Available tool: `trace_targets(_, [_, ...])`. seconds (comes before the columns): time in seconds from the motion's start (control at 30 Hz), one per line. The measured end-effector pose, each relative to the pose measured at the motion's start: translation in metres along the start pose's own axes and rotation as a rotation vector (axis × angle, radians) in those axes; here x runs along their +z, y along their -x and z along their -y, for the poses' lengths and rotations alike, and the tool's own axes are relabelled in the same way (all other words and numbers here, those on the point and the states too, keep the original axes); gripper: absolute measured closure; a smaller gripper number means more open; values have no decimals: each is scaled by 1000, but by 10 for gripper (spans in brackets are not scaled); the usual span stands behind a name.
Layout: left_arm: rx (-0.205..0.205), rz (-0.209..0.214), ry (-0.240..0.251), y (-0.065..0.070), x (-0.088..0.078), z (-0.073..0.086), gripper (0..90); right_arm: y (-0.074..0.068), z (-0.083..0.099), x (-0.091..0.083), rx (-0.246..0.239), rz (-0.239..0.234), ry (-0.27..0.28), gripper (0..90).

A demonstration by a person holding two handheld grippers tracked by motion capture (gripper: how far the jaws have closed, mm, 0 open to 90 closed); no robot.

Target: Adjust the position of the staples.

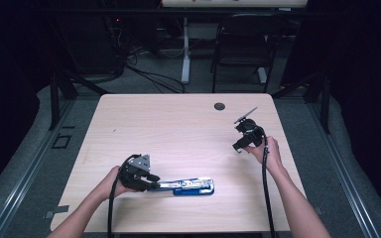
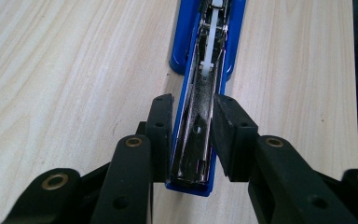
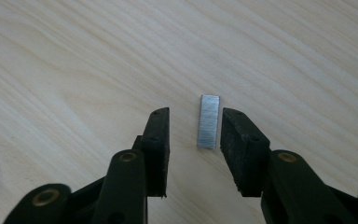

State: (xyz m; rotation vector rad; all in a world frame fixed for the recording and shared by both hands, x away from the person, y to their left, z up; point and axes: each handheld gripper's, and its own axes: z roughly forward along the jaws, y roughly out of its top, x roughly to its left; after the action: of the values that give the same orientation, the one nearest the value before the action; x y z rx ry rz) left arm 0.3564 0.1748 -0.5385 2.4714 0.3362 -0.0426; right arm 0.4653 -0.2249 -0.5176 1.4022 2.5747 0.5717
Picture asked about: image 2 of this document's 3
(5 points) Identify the blue stapler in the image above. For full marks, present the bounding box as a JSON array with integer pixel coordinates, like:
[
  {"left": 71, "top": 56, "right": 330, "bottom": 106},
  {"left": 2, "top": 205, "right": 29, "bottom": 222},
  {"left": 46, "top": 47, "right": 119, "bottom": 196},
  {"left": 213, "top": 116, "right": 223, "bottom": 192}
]
[{"left": 164, "top": 0, "right": 248, "bottom": 198}]

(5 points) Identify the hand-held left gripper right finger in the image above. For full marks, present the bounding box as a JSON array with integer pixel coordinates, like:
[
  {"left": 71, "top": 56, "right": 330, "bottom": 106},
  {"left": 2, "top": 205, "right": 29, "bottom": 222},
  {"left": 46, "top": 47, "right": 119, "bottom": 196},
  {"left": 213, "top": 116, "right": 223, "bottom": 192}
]
[{"left": 211, "top": 93, "right": 358, "bottom": 224}]

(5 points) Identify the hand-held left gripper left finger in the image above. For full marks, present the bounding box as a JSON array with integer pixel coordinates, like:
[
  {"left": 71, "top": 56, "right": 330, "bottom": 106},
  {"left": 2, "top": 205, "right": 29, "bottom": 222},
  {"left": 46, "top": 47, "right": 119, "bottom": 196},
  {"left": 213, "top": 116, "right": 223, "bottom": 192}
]
[{"left": 89, "top": 92, "right": 175, "bottom": 224}]

